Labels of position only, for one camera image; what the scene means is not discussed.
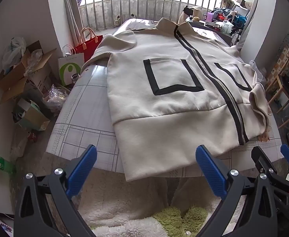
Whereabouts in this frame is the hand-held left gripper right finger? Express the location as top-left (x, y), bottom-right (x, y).
top-left (196, 145), bottom-right (279, 237)

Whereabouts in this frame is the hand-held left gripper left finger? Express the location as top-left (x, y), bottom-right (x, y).
top-left (14, 144), bottom-right (97, 237)

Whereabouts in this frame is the beige zip jacket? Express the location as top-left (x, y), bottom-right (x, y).
top-left (82, 17), bottom-right (273, 182)

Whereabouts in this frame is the wooden chair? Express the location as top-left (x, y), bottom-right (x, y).
top-left (268, 47), bottom-right (289, 129)

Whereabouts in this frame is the white green fluffy fleece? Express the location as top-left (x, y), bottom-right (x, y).
top-left (78, 170), bottom-right (244, 237)

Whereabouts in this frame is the white plaid floral tablecloth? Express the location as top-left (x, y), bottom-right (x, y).
top-left (46, 18), bottom-right (281, 178)

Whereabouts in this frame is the teal paper bag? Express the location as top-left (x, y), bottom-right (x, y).
top-left (12, 97), bottom-right (51, 131)

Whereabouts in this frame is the clear plastic bag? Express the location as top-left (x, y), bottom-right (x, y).
top-left (25, 49), bottom-right (43, 76)
top-left (43, 84), bottom-right (69, 114)

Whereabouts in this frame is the green plastic bottle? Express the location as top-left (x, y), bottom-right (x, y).
top-left (0, 153), bottom-right (17, 174)

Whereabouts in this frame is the colourful printed paper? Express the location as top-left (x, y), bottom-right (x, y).
top-left (0, 211), bottom-right (14, 232)

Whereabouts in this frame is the orange checkered mat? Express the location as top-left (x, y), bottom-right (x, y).
top-left (268, 46), bottom-right (289, 84)

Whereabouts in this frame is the white paper bag green print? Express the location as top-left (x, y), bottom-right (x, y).
top-left (58, 45), bottom-right (84, 87)

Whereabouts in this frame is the brown cardboard box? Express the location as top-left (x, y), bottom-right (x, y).
top-left (0, 41), bottom-right (57, 104)

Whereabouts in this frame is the red tote bag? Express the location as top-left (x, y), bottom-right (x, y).
top-left (72, 27), bottom-right (103, 63)

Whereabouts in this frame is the wheelchair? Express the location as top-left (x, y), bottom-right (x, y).
top-left (231, 30), bottom-right (243, 46)

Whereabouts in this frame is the white plastic container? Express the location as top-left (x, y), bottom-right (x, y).
top-left (220, 21), bottom-right (234, 34)

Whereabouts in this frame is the beige curtain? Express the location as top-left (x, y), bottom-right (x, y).
top-left (62, 0), bottom-right (82, 47)

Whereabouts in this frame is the metal balcony railing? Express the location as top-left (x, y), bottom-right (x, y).
top-left (74, 0), bottom-right (226, 30)

